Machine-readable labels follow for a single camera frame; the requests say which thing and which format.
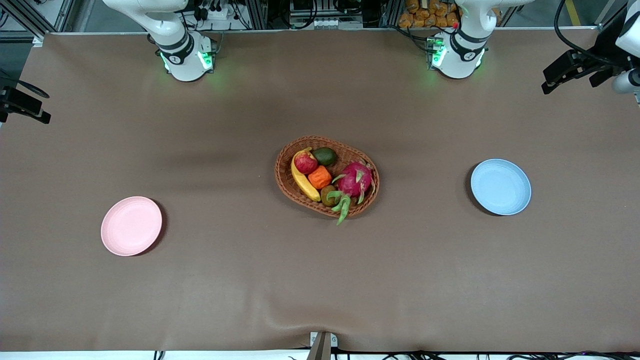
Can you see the pink dragon fruit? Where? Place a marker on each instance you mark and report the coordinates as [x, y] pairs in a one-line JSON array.
[[356, 179]]

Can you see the brown wicker basket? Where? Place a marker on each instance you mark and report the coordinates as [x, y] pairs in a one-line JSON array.
[[282, 172]]

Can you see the brown kiwi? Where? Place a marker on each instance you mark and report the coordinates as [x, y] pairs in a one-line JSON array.
[[328, 196]]

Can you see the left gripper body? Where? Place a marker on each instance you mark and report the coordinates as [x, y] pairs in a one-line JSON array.
[[604, 51]]

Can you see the orange tangerine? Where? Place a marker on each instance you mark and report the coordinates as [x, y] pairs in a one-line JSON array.
[[320, 177]]

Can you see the long white power strip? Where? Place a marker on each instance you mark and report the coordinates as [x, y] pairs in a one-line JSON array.
[[340, 23]]

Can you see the green avocado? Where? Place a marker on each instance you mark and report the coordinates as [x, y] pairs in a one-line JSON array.
[[326, 156]]

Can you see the orange toy food pile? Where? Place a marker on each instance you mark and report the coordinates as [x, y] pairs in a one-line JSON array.
[[425, 12]]

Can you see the white power strip with plugs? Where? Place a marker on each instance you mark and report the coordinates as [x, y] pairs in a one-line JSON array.
[[220, 12]]

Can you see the red apple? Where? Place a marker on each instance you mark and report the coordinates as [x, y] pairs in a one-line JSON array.
[[305, 163]]

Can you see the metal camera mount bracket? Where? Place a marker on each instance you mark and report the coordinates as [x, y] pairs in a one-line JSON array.
[[320, 350]]

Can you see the light blue plate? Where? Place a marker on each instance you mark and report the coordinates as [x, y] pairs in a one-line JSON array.
[[500, 186]]

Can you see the yellow banana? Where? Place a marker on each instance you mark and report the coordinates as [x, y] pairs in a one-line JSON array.
[[306, 188]]

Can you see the aluminium frame post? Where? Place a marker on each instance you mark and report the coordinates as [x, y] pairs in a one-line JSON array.
[[257, 15]]

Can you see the pink plate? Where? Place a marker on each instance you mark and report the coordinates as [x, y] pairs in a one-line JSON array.
[[131, 226]]

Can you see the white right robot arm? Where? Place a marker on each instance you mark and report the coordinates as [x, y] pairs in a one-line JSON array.
[[187, 70]]

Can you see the aluminium frame strut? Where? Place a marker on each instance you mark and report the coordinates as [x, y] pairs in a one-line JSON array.
[[65, 15]]

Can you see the brown table cloth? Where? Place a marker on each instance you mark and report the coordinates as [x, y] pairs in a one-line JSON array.
[[320, 280]]

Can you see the black electronics box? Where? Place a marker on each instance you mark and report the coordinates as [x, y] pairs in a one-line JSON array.
[[310, 6]]

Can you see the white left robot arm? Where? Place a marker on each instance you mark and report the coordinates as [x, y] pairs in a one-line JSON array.
[[457, 67]]

